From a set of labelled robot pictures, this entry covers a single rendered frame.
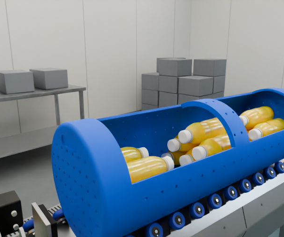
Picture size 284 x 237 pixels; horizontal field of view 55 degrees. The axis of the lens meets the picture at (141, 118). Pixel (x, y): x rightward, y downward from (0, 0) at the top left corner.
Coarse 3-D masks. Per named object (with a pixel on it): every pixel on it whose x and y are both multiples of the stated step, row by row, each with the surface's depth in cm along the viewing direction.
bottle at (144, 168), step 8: (136, 160) 65; (144, 160) 65; (152, 160) 65; (160, 160) 67; (128, 168) 61; (136, 168) 62; (144, 168) 63; (152, 168) 64; (160, 168) 65; (168, 168) 68; (136, 176) 61; (144, 176) 62
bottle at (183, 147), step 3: (177, 135) 88; (174, 138) 87; (177, 138) 87; (180, 144) 85; (183, 144) 85; (186, 144) 86; (189, 144) 86; (192, 144) 86; (195, 144) 88; (198, 144) 88; (180, 147) 85; (183, 147) 86; (186, 147) 86; (189, 147) 86; (192, 147) 87; (177, 150) 87; (180, 150) 87; (183, 150) 87; (186, 150) 87
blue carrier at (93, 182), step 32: (256, 96) 116; (64, 128) 60; (96, 128) 57; (128, 128) 82; (160, 128) 92; (64, 160) 63; (96, 160) 51; (224, 160) 70; (256, 160) 81; (64, 192) 67; (96, 192) 52; (128, 192) 53; (160, 192) 58; (192, 192) 66; (96, 224) 54; (128, 224) 55
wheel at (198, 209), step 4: (192, 204) 74; (196, 204) 74; (200, 204) 75; (192, 208) 73; (196, 208) 74; (200, 208) 74; (192, 212) 73; (196, 212) 73; (200, 212) 74; (192, 216) 73; (196, 216) 72; (200, 216) 73
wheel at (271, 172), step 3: (264, 168) 96; (267, 168) 95; (270, 168) 96; (264, 171) 96; (267, 171) 95; (270, 171) 96; (273, 171) 96; (264, 174) 96; (267, 174) 95; (270, 174) 95; (273, 174) 95; (267, 177) 95; (270, 177) 94; (273, 177) 95
